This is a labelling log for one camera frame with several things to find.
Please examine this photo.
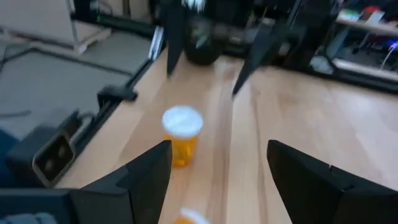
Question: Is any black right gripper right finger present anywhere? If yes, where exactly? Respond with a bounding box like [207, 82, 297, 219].
[266, 139, 398, 224]

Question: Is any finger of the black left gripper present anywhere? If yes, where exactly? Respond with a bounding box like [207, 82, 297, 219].
[231, 23, 282, 97]
[165, 6, 188, 78]

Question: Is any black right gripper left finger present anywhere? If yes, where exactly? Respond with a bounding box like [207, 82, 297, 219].
[0, 139, 174, 224]

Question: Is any succulent in black pot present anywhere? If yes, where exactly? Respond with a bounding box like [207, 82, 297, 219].
[183, 12, 224, 67]

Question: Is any background desk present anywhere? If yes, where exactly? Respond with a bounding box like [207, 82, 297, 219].
[310, 6, 398, 83]

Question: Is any beige board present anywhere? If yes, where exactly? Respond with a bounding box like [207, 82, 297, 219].
[0, 0, 112, 54]

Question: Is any black aluminium frame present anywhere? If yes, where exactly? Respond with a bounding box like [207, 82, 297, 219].
[71, 9, 398, 153]

